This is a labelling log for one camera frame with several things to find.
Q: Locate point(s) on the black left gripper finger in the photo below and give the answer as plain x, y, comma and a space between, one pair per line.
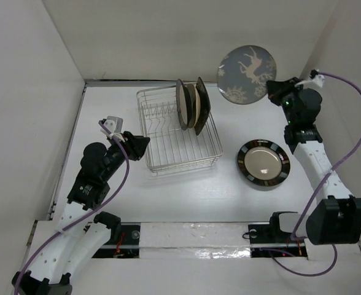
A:
137, 152
138, 142

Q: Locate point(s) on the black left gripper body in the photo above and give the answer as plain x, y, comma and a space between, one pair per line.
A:
116, 152

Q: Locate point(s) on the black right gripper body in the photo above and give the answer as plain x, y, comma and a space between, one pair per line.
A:
286, 96

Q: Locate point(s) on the grey deer round plate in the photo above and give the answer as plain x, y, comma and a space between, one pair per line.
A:
243, 73

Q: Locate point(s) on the brown rim cream plate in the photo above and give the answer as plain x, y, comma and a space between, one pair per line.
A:
184, 104

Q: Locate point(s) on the beige floral round plate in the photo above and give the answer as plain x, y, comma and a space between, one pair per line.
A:
196, 105

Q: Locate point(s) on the black striped rim plate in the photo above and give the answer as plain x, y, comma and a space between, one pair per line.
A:
263, 163

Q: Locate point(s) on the black floral square plate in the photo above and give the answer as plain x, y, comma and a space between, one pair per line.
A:
205, 106

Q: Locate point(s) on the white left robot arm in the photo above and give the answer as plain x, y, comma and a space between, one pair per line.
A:
83, 227

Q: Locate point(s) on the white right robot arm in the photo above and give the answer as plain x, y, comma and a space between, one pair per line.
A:
333, 214

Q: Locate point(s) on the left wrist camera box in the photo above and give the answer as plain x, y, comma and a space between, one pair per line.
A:
113, 124

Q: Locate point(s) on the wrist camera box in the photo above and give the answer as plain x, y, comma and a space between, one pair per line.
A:
113, 124
315, 78

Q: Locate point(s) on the wire dish rack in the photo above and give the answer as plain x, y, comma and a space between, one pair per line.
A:
172, 149

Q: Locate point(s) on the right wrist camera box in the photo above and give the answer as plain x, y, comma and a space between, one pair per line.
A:
315, 78

